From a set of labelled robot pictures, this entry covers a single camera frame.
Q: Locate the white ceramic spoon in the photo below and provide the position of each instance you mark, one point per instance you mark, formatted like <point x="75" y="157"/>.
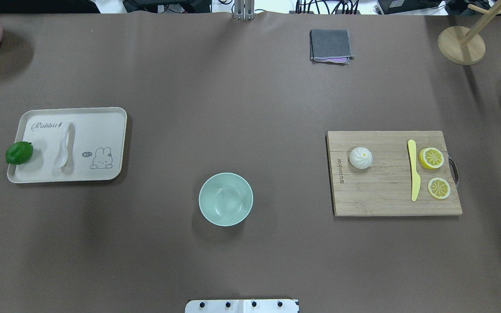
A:
<point x="66" y="146"/>

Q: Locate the mint green bowl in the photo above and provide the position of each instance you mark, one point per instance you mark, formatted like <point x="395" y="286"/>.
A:
<point x="225" y="199"/>

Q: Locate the grey folded cloth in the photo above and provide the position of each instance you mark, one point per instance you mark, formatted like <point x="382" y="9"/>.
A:
<point x="330" y="46"/>

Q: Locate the bamboo cutting board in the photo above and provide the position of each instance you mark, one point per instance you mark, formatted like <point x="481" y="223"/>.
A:
<point x="384" y="189"/>

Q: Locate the cream rabbit tray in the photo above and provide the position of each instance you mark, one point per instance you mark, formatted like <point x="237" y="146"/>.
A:
<point x="98" y="149"/>

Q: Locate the yellow plastic knife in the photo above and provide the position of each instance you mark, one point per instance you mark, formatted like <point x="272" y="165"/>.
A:
<point x="415" y="177"/>

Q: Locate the upper lemon slice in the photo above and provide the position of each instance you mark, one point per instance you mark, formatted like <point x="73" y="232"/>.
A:
<point x="431" y="158"/>

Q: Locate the lemon slice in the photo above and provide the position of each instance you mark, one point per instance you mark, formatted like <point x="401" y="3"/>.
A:
<point x="431" y="158"/>
<point x="439" y="188"/>

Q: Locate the lower lemon slice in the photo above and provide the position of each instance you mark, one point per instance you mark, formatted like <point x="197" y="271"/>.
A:
<point x="439" y="188"/>

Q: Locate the green lime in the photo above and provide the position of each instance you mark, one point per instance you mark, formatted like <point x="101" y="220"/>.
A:
<point x="19" y="153"/>

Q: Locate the wooden mug tree stand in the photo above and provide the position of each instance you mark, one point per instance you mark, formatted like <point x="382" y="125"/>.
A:
<point x="463" y="45"/>

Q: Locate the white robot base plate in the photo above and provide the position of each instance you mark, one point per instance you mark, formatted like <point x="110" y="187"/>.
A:
<point x="243" y="306"/>

